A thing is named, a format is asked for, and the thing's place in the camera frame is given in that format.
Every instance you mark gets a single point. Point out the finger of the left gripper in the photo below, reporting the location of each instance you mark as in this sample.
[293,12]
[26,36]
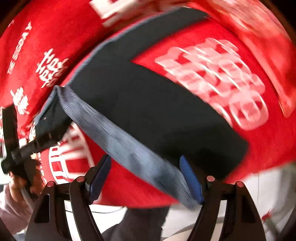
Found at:
[39,144]

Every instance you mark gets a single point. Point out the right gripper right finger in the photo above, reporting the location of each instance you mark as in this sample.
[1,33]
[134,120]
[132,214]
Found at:
[241,219]

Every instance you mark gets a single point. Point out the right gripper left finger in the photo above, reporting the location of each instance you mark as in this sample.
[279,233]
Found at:
[49,222]

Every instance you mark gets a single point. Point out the black pants with grey lining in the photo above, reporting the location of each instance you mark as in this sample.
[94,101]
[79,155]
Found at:
[142,119]

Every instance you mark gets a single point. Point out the pink sleeved left forearm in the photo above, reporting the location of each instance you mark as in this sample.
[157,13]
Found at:
[14,216]

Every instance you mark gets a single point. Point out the person's left hand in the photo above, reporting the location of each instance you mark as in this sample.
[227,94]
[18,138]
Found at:
[17,184]

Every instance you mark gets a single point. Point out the red sofa back cushion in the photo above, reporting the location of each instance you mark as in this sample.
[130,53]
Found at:
[43,41]

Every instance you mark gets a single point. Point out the dark trousers on person's leg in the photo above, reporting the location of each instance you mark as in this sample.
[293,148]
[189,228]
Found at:
[139,225]

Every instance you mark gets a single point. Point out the red and white sofa pillow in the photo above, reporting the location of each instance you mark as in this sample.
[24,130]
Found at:
[258,24]

